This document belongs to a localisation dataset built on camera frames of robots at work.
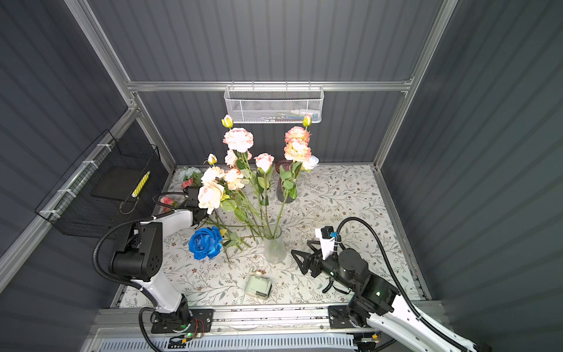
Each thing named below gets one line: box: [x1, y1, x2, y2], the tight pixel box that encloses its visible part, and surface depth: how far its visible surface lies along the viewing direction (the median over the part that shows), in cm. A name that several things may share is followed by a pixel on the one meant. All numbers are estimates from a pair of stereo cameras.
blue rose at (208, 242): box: [188, 225, 247, 261], surface depth 49 cm
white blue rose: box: [302, 154, 320, 171], surface depth 67 cm
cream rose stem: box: [197, 181, 264, 239], surface depth 58 cm
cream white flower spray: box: [197, 153, 264, 239], surface depth 64 cm
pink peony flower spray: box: [221, 114, 270, 239], surface depth 62 cm
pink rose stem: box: [254, 152, 275, 237], surface depth 65 cm
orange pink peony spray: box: [272, 113, 312, 238], surface depth 63 cm
